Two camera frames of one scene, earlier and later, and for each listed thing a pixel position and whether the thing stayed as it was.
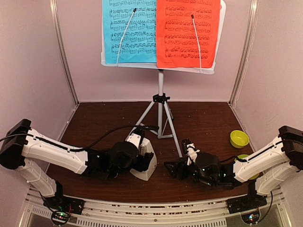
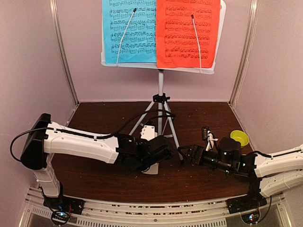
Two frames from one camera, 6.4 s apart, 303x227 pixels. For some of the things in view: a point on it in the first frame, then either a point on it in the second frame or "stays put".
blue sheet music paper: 139,45 stays put
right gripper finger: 172,168 -> 184,152
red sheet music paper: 177,44 stays put
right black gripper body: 184,175 -> 200,150
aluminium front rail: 212,212 stays put
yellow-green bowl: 238,139 stays put
